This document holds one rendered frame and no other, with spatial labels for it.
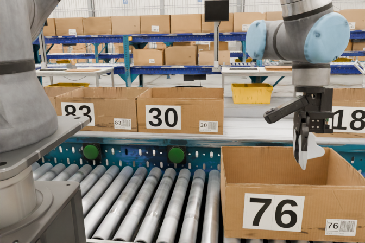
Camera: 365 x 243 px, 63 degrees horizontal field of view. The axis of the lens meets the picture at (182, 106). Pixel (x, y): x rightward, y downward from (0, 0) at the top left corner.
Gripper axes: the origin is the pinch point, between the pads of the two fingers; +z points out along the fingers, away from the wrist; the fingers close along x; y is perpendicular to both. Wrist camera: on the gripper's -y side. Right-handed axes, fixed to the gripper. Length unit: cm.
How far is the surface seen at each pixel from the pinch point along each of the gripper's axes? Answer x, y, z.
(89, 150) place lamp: 43, -80, 12
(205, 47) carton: 914, -84, -94
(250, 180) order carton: 29.1, -9.9, 16.9
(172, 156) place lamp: 44, -42, 13
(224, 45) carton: 909, -23, -100
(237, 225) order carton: 0.2, -15.6, 19.4
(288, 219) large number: 0.5, -1.9, 16.8
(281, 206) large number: -0.1, -4.0, 12.9
